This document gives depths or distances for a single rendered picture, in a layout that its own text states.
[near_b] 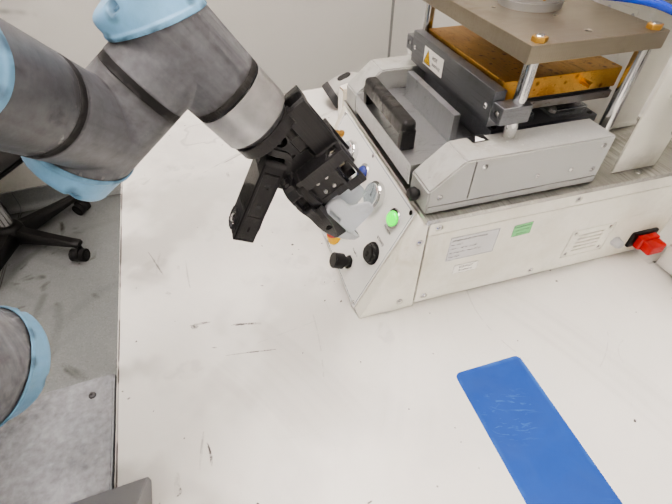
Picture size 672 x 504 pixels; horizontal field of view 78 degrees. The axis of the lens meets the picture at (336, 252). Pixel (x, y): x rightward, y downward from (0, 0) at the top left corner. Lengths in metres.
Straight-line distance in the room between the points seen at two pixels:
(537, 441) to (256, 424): 0.34
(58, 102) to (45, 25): 1.78
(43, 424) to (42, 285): 1.40
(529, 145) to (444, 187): 0.12
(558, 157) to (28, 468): 0.73
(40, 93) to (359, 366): 0.46
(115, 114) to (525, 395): 0.55
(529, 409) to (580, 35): 0.44
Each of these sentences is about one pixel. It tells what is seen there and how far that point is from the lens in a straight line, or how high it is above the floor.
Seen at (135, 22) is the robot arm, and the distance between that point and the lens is 0.37.
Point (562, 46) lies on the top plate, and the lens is 0.54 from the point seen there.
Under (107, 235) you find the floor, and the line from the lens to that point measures 2.13.
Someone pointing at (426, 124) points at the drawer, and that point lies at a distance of 0.64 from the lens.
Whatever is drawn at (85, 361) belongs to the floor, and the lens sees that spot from 1.69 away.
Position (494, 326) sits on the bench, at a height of 0.75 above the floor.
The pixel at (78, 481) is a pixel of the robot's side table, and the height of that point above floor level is 0.75.
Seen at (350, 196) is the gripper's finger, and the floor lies 0.93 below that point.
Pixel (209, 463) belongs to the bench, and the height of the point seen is 0.75.
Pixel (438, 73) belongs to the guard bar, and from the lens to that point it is 0.66.
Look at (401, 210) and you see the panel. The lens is 0.56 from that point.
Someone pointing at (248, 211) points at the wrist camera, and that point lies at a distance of 0.47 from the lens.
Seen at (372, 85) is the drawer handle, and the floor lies 1.01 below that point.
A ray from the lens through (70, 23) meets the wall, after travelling 2.08.
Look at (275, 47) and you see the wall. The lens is 2.14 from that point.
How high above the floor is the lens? 1.26
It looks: 45 degrees down
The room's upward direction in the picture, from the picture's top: straight up
